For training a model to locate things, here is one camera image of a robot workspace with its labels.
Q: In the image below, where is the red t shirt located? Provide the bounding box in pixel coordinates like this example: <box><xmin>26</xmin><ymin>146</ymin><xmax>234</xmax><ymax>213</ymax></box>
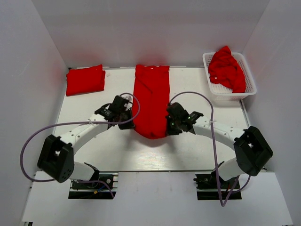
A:
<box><xmin>132</xmin><ymin>65</ymin><xmax>170</xmax><ymax>139</ymax></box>
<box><xmin>66</xmin><ymin>65</ymin><xmax>105</xmax><ymax>96</ymax></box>

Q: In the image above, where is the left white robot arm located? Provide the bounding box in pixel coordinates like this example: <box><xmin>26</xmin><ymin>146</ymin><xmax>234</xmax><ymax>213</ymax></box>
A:
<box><xmin>37</xmin><ymin>96</ymin><xmax>135</xmax><ymax>188</ymax></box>

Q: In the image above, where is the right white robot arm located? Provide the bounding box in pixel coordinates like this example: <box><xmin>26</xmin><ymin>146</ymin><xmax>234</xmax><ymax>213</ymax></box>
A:
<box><xmin>166</xmin><ymin>102</ymin><xmax>273</xmax><ymax>188</ymax></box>

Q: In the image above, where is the red t shirts pile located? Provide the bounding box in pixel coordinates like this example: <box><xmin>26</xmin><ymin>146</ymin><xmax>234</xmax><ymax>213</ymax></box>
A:
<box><xmin>208</xmin><ymin>46</ymin><xmax>246</xmax><ymax>93</ymax></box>

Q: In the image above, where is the folded red t shirt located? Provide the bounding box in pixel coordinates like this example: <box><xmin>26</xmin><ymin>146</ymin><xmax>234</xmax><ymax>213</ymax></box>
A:
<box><xmin>66</xmin><ymin>65</ymin><xmax>105</xmax><ymax>96</ymax></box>

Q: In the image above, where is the white plastic basket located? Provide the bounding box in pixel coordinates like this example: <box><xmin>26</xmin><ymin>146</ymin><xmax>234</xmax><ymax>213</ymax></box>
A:
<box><xmin>203</xmin><ymin>52</ymin><xmax>257</xmax><ymax>101</ymax></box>

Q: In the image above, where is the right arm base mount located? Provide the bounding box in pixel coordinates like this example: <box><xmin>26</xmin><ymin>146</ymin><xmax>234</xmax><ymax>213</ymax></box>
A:
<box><xmin>193</xmin><ymin>173</ymin><xmax>236</xmax><ymax>201</ymax></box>

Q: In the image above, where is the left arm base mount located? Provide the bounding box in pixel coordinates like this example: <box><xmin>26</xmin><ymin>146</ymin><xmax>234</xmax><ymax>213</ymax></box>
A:
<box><xmin>68</xmin><ymin>172</ymin><xmax>119</xmax><ymax>200</ymax></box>

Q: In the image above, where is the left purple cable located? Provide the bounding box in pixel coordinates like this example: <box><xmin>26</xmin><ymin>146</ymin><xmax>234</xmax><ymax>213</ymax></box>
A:
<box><xmin>19</xmin><ymin>92</ymin><xmax>141</xmax><ymax>198</ymax></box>

